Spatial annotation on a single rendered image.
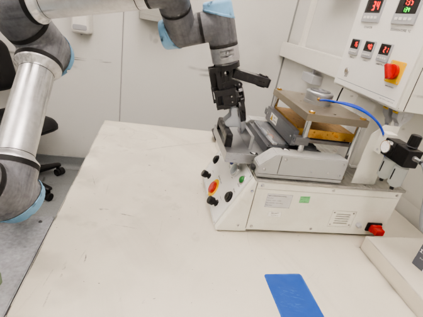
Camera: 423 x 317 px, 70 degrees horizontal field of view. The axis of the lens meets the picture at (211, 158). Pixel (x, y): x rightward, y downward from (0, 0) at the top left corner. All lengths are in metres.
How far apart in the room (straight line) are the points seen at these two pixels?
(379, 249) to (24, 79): 1.02
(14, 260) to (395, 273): 0.90
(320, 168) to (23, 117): 0.75
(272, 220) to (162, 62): 1.70
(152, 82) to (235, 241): 1.72
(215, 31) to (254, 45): 1.63
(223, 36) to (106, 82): 1.69
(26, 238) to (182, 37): 0.61
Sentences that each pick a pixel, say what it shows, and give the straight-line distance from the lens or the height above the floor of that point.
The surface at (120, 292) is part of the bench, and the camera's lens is 0.71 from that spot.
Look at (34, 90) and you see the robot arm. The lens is 0.87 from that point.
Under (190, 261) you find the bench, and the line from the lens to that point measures 0.78.
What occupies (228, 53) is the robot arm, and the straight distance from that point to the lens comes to 0.81.
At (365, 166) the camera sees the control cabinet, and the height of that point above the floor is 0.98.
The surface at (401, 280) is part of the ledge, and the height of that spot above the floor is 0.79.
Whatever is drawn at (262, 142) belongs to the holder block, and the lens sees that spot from 0.88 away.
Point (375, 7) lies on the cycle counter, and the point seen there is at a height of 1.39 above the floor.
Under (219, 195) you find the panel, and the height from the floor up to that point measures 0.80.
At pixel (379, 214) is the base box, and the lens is 1.05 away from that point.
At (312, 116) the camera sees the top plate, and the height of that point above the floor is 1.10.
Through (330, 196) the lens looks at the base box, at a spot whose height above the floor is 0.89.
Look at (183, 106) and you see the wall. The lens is 2.43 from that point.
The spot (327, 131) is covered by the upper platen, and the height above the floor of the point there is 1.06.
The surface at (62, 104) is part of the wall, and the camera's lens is 2.53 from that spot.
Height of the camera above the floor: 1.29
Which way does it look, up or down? 25 degrees down
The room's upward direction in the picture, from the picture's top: 10 degrees clockwise
